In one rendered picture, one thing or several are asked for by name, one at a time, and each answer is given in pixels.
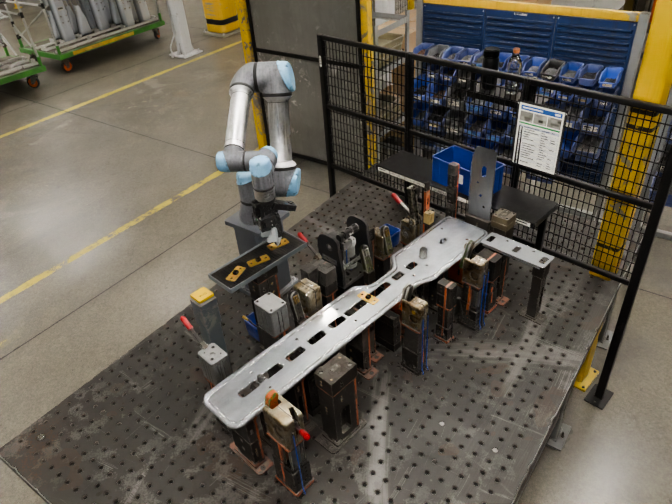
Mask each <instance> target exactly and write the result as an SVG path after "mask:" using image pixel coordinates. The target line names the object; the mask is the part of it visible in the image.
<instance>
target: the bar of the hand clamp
mask: <svg viewBox="0 0 672 504"><path fill-rule="evenodd" d="M406 190H407V195H408V203H409V212H410V218H412V219H414V220H415V216H416V217H417V221H415V225H416V222H420V218H419V209H418V201H417V195H418V194H420V188H416V186H415V185H411V186H409V187H407V188H406Z"/></svg>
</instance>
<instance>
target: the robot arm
mask: <svg viewBox="0 0 672 504"><path fill-rule="evenodd" d="M293 91H295V78H294V73H293V70H292V67H291V65H290V63H289V62H287V61H269V62H250V63H247V64H245V65H244V66H242V67H241V68H240V69H239V70H238V71H237V72H236V74H235V75H234V77H233V79H232V81H231V83H230V87H229V95H230V96H231V100H230V107H229V115H228V122H227V130H226V137H225V145H224V151H221V152H218V153H217V155H216V166H217V169H218V170H219V171H221V172H237V174H236V179H237V185H238V190H239V196H240V201H241V205H240V211H239V217H240V221H241V222H242V223H244V224H246V225H258V227H259V230H260V231H261V232H262V233H261V237H268V238H267V242H268V243H271V242H274V243H275V242H276V243H277V246H278V245H279V244H280V241H281V238H282V232H283V229H282V225H281V219H280V215H279V214H278V210H284V211H296V208H297V205H296V204H295V203H294V202H292V201H284V200H276V198H275V197H288V196H296V195H297V194H298V192H299V188H300V181H301V170H300V169H299V168H296V163H295V162H294V161H293V160H292V149H291V134H290V119H289V103H288V100H289V99H290V98H291V96H292V92H293ZM254 93H262V95H263V98H264V99H265V100H266V101H267V109H268V122H269V135H270V146H264V147H262V148H261V149H260V150H259V151H244V149H245V141H246V132H247V124H248V115H249V107H250V100H251V99H252V98H253V96H254Z"/></svg>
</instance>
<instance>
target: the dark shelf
mask: <svg viewBox="0 0 672 504"><path fill-rule="evenodd" d="M432 165H433V160H430V159H427V158H424V157H421V156H418V155H415V154H412V153H409V152H406V151H404V150H401V151H399V152H398V153H396V154H394V155H392V156H391V157H389V158H387V159H385V160H384V161H382V162H380V163H378V164H377V165H376V170H378V171H381V172H383V173H386V174H389V175H391V176H394V177H397V178H400V179H403V180H405V181H408V182H410V183H413V184H415V185H418V186H420V187H423V188H424V184H425V182H427V181H429V180H430V190H431V191H434V192H436V193H439V194H442V195H444V196H447V191H446V186H444V185H442V184H439V183H437V182H435V181H433V180H432ZM457 201H460V202H463V203H465V204H468V196H467V195H464V194H462V193H460V192H458V198H457ZM558 206H559V203H557V202H554V201H551V200H548V199H545V198H542V197H539V196H536V195H533V194H530V193H528V192H525V191H522V190H519V189H516V188H513V187H510V186H507V185H504V184H502V187H501V190H499V191H498V192H496V193H494V194H493V198H492V207H491V213H492V214H494V213H495V212H496V211H498V210H499V209H500V208H503V209H506V210H509V211H511V212H514V213H516V223H518V224H521V225H524V226H526V227H529V228H532V229H535V228H536V227H537V226H538V225H540V224H541V223H542V222H543V221H544V220H545V219H546V218H548V217H549V216H550V215H551V214H552V213H553V212H554V211H556V210H557V209H558Z"/></svg>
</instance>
